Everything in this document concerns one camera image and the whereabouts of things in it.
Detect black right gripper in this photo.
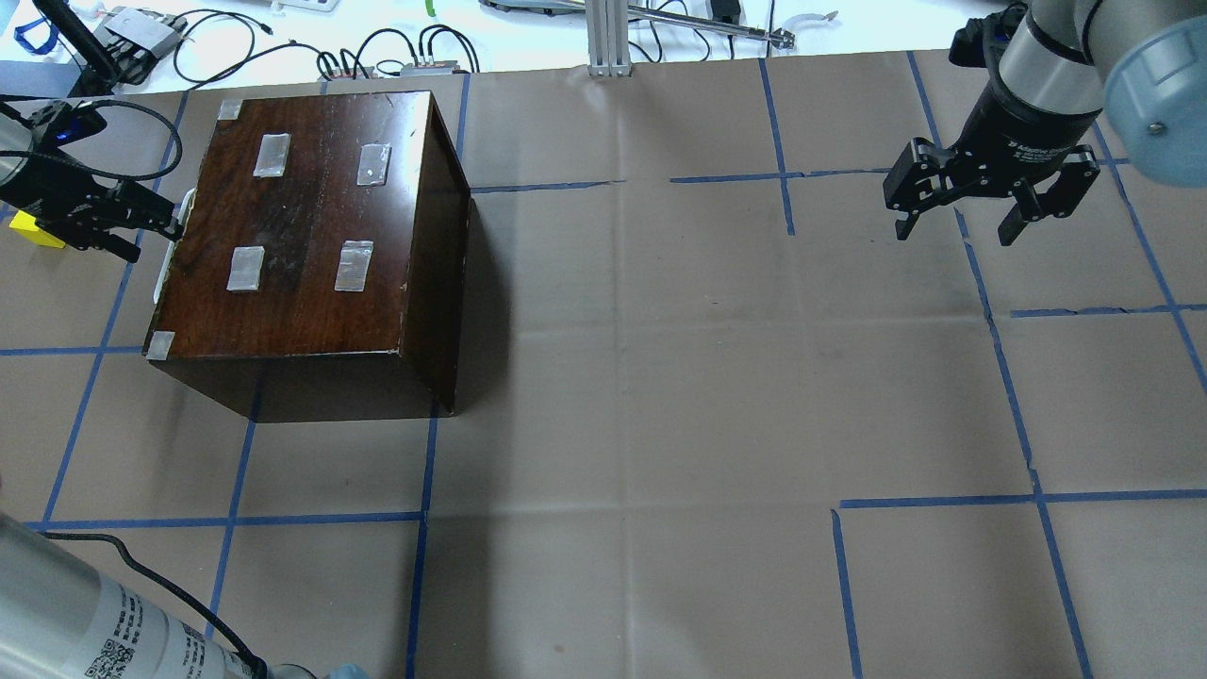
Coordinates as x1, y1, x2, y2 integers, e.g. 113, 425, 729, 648
884, 89, 1102, 248

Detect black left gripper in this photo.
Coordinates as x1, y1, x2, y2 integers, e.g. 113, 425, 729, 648
2, 151, 183, 263

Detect grey usb hub box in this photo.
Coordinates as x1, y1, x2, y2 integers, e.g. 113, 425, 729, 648
398, 60, 463, 77

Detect aluminium frame post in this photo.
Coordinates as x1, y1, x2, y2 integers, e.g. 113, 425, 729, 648
585, 0, 631, 77

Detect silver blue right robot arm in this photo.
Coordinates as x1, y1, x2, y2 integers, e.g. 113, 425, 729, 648
884, 1, 1206, 246

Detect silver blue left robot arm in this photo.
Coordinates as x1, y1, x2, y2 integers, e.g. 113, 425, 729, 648
1, 515, 315, 678

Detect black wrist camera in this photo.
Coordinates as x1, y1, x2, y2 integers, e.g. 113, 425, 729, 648
29, 103, 107, 151

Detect wooden drawer white handle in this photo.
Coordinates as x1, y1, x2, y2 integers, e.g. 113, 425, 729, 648
152, 188, 197, 305

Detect yellow block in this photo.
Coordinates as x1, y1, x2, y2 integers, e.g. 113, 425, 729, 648
8, 210, 66, 248

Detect dark wooden drawer cabinet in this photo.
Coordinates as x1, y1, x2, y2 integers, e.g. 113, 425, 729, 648
142, 90, 471, 422

